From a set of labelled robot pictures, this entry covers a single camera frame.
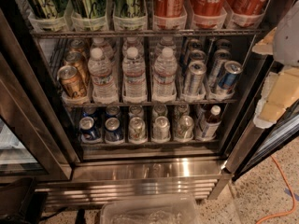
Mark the fridge glass door right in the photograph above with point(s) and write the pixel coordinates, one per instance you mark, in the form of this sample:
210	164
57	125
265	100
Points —
254	145

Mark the brown bottle white cap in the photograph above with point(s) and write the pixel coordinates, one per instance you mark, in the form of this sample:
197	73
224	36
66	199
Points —
209	124

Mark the clear plastic bin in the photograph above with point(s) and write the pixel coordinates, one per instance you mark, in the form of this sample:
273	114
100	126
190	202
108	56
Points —
154	209

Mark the blue pepsi can front left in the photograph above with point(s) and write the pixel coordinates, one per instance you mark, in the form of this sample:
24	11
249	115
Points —
89	130

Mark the red coca-cola can left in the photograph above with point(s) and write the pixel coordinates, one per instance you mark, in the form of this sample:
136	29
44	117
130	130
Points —
168	8

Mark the fridge glass door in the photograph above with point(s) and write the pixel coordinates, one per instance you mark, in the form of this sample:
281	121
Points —
27	147
254	145

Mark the silver energy can front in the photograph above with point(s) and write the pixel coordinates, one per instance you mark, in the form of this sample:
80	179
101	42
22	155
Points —
194	78

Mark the blue pepsi can rear left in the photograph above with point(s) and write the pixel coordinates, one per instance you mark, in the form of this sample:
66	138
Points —
91	112

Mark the gold can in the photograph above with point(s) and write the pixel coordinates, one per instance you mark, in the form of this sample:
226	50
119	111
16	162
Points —
77	60
71	81

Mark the blue pepsi can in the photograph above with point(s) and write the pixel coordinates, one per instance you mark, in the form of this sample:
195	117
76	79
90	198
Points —
113	111
113	131
91	112
89	130

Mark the water bottle front middle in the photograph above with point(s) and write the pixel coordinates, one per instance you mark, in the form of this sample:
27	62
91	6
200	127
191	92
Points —
134	76

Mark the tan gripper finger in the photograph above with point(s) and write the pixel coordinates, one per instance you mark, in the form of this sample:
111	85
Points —
265	46
280	91

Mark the green can top right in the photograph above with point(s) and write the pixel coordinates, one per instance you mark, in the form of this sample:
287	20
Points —
129	9

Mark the water bottle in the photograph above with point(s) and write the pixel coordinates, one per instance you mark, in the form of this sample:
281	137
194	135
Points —
164	75
134	76
104	86

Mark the gold can front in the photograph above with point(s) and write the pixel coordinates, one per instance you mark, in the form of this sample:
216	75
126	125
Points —
71	81

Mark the steel fridge base grille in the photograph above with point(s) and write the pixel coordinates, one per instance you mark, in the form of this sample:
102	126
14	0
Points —
94	184

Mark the green can top middle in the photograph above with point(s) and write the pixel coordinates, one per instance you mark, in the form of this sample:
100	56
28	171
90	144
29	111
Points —
90	0

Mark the water bottle front left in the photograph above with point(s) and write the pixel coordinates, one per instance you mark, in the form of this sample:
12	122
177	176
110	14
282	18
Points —
104	86

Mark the fridge glass door left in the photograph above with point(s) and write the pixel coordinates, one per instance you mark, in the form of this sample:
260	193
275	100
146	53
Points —
27	147

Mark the water bottle front right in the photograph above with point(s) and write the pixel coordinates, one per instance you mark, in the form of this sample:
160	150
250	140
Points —
164	75

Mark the blue silver energy can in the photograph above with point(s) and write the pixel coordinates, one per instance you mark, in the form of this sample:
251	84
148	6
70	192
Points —
228	77

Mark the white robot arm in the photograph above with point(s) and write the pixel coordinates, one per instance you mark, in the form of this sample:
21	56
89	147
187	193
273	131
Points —
286	39

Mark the gold can middle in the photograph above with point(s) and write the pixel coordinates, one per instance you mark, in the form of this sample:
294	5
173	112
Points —
77	60

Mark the silver green can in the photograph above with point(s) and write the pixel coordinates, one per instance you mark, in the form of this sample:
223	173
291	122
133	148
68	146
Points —
184	129
137	130

